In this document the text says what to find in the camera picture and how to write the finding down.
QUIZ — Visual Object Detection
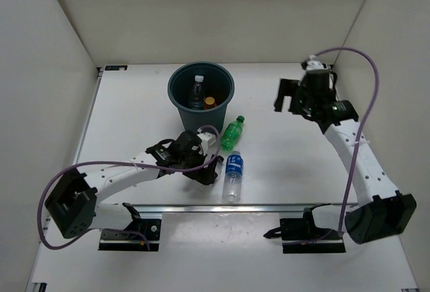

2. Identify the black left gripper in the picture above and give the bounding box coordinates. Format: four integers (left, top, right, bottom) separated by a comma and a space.
178, 148, 218, 185

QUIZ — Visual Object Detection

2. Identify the orange juice plastic bottle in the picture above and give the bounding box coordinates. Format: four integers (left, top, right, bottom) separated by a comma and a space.
204, 97, 217, 109

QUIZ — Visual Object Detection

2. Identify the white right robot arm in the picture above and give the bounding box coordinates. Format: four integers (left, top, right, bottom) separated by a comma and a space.
274, 72, 417, 244

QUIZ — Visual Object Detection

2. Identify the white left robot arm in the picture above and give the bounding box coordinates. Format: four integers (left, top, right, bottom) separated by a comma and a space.
44, 131, 220, 239

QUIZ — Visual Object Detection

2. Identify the dark teal plastic bin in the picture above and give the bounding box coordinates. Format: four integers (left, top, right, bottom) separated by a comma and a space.
167, 62, 234, 132

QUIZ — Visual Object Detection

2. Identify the green plastic soda bottle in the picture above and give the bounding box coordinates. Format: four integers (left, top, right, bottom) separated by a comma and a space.
221, 115, 245, 152

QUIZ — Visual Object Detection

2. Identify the clear bottle blue label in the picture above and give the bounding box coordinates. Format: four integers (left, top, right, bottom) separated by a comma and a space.
222, 151, 243, 203

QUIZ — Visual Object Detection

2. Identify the clear bottle white cap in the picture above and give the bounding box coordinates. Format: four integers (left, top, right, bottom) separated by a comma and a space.
187, 75, 205, 110

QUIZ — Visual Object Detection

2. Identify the black label sticker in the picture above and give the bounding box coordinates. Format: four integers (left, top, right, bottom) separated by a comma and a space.
104, 65, 128, 71

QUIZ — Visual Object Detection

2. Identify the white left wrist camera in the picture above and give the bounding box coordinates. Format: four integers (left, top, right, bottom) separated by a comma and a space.
197, 132, 216, 152

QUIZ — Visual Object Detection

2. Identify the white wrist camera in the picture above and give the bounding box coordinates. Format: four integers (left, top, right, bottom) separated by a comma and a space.
301, 55, 332, 75
197, 132, 216, 152

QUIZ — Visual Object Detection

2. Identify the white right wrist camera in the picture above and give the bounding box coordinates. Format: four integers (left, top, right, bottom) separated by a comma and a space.
301, 55, 332, 75

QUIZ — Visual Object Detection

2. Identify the aluminium table edge rail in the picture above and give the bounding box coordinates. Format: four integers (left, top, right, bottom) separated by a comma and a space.
132, 203, 341, 214

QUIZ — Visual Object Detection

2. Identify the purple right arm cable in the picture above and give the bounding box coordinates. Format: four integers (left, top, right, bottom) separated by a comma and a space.
314, 47, 382, 238

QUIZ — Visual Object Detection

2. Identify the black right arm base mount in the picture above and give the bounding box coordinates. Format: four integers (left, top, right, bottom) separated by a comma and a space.
263, 207, 346, 254

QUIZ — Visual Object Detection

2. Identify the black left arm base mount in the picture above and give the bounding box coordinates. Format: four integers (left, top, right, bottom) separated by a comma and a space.
98, 203, 162, 252

